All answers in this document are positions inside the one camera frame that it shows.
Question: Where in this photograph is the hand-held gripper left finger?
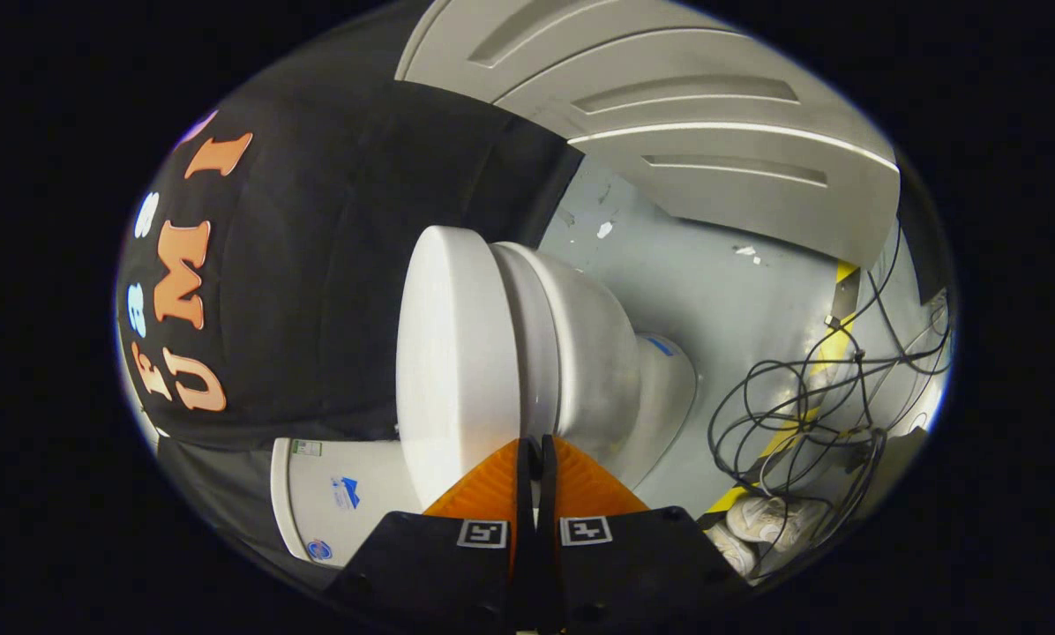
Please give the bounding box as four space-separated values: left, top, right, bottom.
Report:
325 437 538 635

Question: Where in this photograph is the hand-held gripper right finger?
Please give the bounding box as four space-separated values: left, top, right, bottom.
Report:
538 434 758 635

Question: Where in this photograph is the white toilet bowl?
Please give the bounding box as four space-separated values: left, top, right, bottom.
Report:
536 256 699 491

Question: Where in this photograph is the white toilet seat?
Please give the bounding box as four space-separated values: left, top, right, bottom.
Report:
490 242 567 442

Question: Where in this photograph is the white sneaker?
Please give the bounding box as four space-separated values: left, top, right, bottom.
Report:
725 493 834 544
702 520 759 579

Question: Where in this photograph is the yellow floor tape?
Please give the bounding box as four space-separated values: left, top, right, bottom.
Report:
707 260 860 514

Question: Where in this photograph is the black backdrop cloth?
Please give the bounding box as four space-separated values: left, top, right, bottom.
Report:
115 53 587 567

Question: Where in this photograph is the white panelled door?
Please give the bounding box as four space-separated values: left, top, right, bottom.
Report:
394 0 902 271

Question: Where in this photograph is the tangle of black cables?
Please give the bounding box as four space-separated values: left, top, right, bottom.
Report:
707 220 954 532

